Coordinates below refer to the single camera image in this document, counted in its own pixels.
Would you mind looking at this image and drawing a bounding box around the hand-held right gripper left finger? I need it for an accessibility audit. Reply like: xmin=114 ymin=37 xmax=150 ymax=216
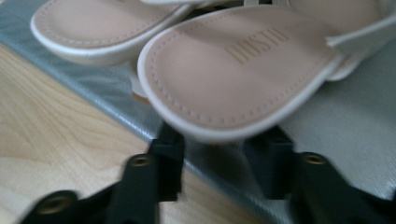
xmin=148 ymin=121 xmax=187 ymax=203

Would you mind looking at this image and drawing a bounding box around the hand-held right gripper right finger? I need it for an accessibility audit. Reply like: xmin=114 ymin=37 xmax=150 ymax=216
xmin=245 ymin=125 xmax=295 ymax=201

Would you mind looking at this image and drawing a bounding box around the white strappy sandal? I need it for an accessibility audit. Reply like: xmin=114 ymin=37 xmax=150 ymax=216
xmin=136 ymin=0 xmax=396 ymax=145
xmin=29 ymin=0 xmax=219 ymax=105

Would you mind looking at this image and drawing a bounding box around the grey textured mat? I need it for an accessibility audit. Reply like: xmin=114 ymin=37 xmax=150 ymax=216
xmin=0 ymin=0 xmax=396 ymax=224

